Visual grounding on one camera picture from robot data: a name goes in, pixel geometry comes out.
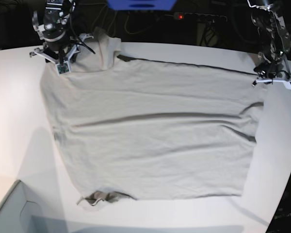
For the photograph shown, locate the light grey t-shirt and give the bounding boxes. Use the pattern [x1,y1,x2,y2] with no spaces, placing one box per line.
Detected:
[40,29,267,210]

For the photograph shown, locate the black power strip red light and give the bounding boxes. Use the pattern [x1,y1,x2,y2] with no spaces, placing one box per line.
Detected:
[173,12,227,23]

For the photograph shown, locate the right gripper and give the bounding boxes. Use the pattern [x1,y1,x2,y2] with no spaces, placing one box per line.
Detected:
[29,33,94,72]

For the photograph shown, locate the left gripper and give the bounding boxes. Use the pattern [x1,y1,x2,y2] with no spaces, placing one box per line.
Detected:
[252,61,291,87]

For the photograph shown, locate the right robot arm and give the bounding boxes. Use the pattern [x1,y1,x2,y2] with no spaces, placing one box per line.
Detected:
[29,0,95,75]

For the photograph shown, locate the thin looped cable background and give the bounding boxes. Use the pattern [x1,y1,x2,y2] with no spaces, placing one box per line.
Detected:
[89,8,147,37]

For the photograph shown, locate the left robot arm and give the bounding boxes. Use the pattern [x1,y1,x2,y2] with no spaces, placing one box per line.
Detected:
[247,0,291,90]

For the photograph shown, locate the blue box at top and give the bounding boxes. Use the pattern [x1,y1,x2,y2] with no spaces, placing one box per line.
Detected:
[107,0,177,11]

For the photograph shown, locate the grey bin at corner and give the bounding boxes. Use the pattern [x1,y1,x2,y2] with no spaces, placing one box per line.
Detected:
[0,180,68,233]

